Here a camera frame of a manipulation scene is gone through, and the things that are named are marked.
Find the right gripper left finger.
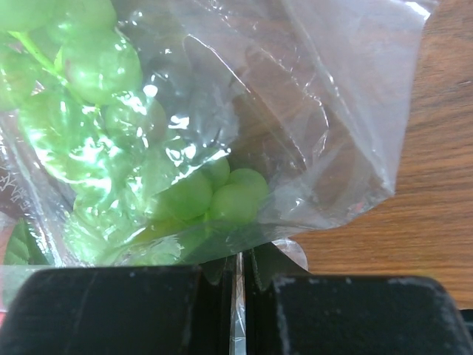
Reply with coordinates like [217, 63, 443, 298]
[1, 257, 236, 354]

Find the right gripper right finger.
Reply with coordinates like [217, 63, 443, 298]
[242, 243, 472, 354]

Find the clear zip top bag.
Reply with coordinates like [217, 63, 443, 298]
[0, 0, 440, 345]

